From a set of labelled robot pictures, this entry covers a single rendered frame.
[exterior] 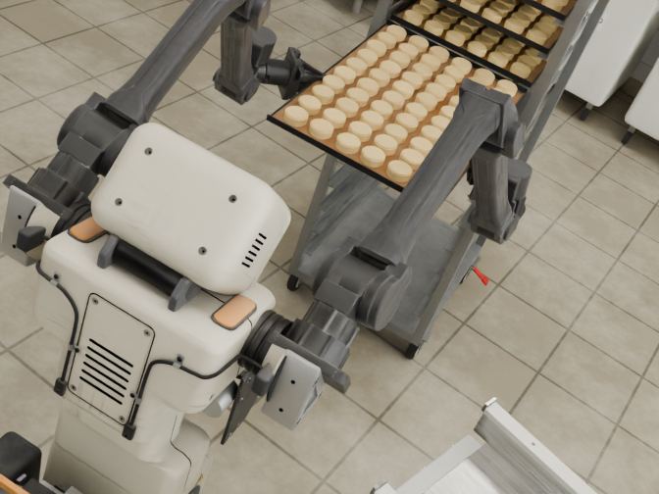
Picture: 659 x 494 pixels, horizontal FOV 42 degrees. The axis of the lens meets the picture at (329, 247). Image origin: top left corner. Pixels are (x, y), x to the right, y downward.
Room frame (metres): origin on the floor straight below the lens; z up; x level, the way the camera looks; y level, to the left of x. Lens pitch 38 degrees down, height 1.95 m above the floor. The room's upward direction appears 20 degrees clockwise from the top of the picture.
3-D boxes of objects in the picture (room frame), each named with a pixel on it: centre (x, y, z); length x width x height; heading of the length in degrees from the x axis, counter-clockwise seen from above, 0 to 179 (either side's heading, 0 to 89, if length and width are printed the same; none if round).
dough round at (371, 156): (1.51, -0.02, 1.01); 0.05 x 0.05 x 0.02
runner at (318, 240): (2.41, -0.02, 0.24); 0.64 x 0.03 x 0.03; 165
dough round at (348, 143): (1.53, 0.04, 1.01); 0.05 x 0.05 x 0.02
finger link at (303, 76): (1.74, 0.18, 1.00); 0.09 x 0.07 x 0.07; 119
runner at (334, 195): (2.41, -0.02, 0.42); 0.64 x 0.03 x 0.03; 165
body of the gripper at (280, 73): (1.70, 0.24, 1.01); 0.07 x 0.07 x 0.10; 29
